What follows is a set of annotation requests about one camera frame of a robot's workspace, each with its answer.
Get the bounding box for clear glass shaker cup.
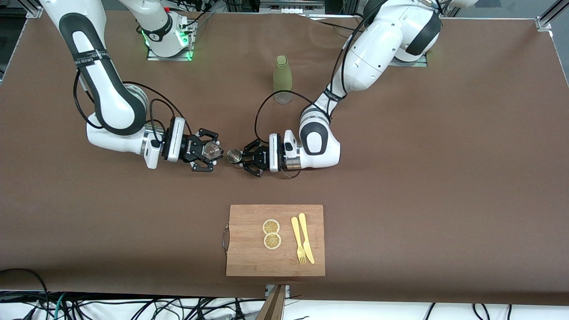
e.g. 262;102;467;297
203;141;224;162

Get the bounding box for steel jigger measuring cup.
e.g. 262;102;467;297
226;148;244;169

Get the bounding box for brown table cover sheet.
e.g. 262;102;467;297
0;8;569;306

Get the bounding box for olive green bottle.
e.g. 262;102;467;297
273;55;293;104

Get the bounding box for wooden cutting board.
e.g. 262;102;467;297
222;204;326;277

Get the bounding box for yellow plastic fork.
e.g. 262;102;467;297
291;216;307;265

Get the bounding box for yellow plastic knife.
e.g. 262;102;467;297
298;212;315;264

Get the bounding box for grey power strip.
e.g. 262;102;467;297
260;0;326;15

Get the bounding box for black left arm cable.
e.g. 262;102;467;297
254;0;378;179

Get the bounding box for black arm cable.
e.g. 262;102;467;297
254;0;378;179
73;68;188;135

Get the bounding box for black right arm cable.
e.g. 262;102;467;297
73;68;188;135

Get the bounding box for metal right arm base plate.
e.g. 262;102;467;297
146;18;195;62

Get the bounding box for wooden post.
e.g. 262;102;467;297
255;284;288;320

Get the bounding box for black cable across table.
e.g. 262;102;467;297
307;12;366;34

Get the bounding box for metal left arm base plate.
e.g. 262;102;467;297
390;52;429;68

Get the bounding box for teal floor cable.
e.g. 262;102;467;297
52;293;68;320

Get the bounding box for black looped floor cable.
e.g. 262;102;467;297
0;268;50;320

